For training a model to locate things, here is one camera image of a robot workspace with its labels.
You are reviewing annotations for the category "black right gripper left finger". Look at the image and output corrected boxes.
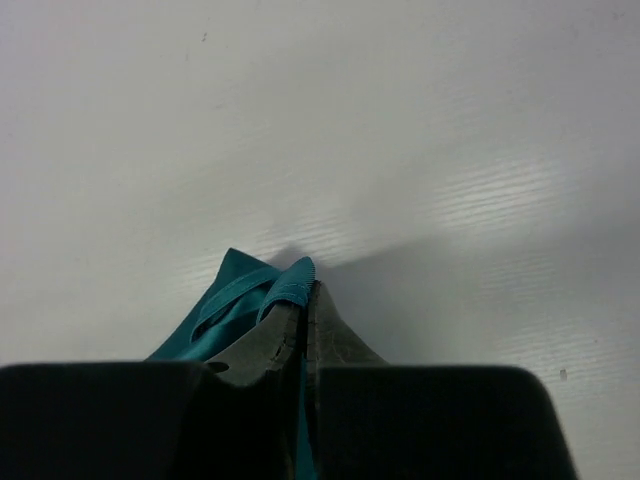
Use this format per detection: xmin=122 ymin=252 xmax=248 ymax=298
xmin=206 ymin=304 xmax=306 ymax=385

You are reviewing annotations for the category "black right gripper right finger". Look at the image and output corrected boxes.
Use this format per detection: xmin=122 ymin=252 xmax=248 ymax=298
xmin=306 ymin=281 xmax=387 ymax=373

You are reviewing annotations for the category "teal cloth napkin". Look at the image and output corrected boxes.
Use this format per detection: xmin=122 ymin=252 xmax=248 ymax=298
xmin=144 ymin=246 xmax=321 ymax=480

